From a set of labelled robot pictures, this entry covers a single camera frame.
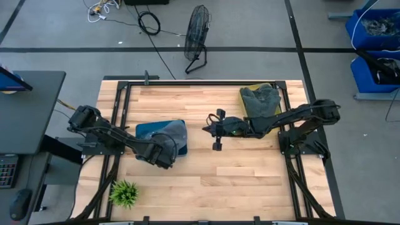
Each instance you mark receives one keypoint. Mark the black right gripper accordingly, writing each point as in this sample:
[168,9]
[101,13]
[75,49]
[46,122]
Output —
[232,127]

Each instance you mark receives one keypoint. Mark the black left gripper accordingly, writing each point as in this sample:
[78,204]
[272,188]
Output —
[156,154]

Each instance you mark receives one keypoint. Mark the dark green cap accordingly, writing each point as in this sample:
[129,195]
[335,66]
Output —
[250,101]

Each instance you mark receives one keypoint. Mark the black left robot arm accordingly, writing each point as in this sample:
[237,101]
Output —
[103,129]

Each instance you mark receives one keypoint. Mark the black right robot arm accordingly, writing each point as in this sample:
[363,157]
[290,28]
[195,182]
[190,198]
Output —
[297,117]

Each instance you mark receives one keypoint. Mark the blue mat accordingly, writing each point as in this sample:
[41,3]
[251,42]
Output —
[143,129]

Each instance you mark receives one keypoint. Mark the grey green cloth pile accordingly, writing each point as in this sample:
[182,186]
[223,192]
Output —
[242,104]

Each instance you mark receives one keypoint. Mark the small green artificial plant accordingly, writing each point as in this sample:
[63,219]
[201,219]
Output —
[124,193]

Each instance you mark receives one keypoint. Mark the black floor fan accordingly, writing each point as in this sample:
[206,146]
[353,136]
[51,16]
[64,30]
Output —
[196,34]

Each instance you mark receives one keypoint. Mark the black desk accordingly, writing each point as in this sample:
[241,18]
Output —
[28,109]

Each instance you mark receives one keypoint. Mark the black computer mouse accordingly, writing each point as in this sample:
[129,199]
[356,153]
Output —
[20,204]

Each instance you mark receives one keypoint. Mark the black keyboard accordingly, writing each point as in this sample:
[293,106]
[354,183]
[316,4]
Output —
[7,171]

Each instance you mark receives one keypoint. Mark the blue monitor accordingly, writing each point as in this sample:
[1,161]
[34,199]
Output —
[12,82]

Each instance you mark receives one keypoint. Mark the blue storage bin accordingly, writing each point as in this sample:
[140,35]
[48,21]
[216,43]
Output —
[375,29]
[372,75]

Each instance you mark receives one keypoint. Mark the black aluminium table frame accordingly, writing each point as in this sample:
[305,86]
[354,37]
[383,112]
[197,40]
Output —
[123,103]

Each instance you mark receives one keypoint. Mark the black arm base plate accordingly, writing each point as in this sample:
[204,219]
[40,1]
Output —
[309,145]
[90,150]

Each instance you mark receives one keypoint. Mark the black camera clamp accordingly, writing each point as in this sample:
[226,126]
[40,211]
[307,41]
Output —
[146,77]

